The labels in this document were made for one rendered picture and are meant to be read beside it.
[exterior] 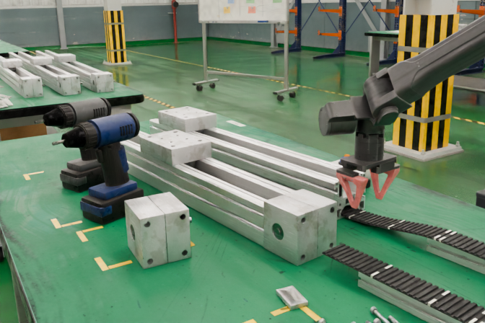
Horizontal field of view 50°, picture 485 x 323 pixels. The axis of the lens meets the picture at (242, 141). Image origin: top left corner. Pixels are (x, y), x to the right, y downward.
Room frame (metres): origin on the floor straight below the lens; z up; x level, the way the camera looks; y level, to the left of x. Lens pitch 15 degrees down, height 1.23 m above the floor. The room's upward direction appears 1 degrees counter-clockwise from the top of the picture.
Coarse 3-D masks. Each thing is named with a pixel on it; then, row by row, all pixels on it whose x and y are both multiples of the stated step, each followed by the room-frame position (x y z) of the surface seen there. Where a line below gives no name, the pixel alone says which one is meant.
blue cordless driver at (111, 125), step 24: (96, 120) 1.04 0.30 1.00; (120, 120) 1.07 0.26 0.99; (72, 144) 0.99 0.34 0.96; (96, 144) 1.02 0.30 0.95; (120, 144) 1.08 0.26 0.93; (120, 168) 1.07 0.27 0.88; (96, 192) 1.03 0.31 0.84; (120, 192) 1.05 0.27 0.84; (96, 216) 1.01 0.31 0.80; (120, 216) 1.04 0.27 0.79
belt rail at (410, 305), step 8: (360, 280) 0.74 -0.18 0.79; (368, 280) 0.73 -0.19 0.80; (376, 280) 0.72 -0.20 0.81; (368, 288) 0.73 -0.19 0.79; (376, 288) 0.72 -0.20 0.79; (384, 288) 0.71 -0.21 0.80; (392, 288) 0.69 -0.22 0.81; (384, 296) 0.71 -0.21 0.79; (392, 296) 0.69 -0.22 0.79; (400, 296) 0.68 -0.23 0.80; (408, 296) 0.67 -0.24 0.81; (400, 304) 0.68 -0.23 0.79; (408, 304) 0.68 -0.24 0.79; (416, 304) 0.66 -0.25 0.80; (424, 304) 0.65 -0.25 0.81; (408, 312) 0.67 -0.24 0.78; (416, 312) 0.66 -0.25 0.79; (424, 312) 0.66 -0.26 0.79; (432, 312) 0.64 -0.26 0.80; (440, 312) 0.63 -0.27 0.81; (424, 320) 0.65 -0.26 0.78; (432, 320) 0.64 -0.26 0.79; (440, 320) 0.64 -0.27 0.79; (448, 320) 0.62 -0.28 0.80; (456, 320) 0.61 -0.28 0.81
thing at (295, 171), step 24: (216, 144) 1.34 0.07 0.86; (240, 144) 1.37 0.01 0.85; (264, 144) 1.31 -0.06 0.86; (240, 168) 1.27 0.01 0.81; (264, 168) 1.18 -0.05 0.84; (288, 168) 1.11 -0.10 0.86; (312, 168) 1.15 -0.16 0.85; (336, 168) 1.10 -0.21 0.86; (312, 192) 1.05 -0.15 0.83; (336, 192) 1.01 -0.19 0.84
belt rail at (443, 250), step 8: (432, 240) 0.85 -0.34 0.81; (432, 248) 0.85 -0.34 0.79; (440, 248) 0.85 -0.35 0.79; (448, 248) 0.83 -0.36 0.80; (440, 256) 0.84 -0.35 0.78; (448, 256) 0.83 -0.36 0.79; (456, 256) 0.82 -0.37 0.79; (464, 256) 0.80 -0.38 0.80; (472, 256) 0.79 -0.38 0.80; (464, 264) 0.80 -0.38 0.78; (472, 264) 0.79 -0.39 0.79; (480, 264) 0.79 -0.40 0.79; (480, 272) 0.78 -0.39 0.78
